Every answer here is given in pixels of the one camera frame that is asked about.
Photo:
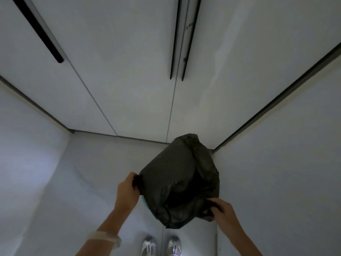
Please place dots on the person's right forearm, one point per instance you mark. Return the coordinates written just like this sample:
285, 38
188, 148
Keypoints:
242, 242

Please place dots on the black plastic garbage bag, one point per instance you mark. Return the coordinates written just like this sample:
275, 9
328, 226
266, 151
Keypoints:
178, 181

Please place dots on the person's right hand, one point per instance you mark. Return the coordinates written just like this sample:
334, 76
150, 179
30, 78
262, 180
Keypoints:
226, 214

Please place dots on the person's right silver shoe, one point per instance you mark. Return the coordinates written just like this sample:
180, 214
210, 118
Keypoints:
173, 245

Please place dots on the person's right fingers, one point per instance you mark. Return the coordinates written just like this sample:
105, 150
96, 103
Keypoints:
215, 203

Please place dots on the person's left hand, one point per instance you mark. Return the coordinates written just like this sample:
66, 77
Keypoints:
125, 195

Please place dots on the person's left fingers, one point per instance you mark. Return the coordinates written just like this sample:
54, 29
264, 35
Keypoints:
133, 178

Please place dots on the person's left silver shoe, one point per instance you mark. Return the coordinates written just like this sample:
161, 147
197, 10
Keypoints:
148, 246

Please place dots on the person's silver shoe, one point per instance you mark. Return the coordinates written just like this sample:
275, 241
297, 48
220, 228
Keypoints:
173, 245
148, 246

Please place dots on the white cabinet door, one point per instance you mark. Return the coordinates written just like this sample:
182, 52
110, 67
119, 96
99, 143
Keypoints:
127, 77
239, 63
40, 77

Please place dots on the person's left forearm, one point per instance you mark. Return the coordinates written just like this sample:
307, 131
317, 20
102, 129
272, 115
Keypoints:
106, 226

